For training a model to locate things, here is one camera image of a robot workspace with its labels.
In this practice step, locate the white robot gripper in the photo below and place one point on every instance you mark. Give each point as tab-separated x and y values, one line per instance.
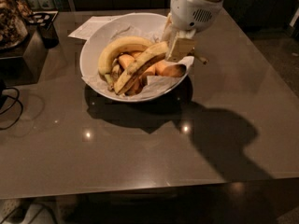
191	12

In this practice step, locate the long spotted banana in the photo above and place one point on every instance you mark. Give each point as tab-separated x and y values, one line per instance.
150	56

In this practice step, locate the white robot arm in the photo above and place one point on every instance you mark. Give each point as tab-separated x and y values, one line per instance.
185	19

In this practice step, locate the small orange banana right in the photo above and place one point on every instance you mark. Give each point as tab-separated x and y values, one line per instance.
164	69

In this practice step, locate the large yellow banana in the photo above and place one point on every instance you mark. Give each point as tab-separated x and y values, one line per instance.
118	46

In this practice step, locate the white paper bowl liner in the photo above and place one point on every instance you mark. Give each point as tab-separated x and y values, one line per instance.
162	81

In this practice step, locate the small orange banana upper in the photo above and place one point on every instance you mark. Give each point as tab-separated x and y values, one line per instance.
125	60

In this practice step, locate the white ceramic bowl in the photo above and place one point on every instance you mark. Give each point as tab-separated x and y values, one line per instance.
93	47

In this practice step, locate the white paper sheet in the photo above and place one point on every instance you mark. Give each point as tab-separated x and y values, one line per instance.
89	27

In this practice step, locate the black cup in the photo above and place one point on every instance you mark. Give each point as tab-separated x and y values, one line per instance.
48	35

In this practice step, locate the patterned tray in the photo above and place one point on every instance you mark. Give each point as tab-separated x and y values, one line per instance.
42	18

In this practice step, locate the dark box stand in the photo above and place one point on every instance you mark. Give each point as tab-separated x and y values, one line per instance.
23	64

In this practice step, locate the glass jar with snacks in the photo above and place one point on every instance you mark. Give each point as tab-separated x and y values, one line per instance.
13	30

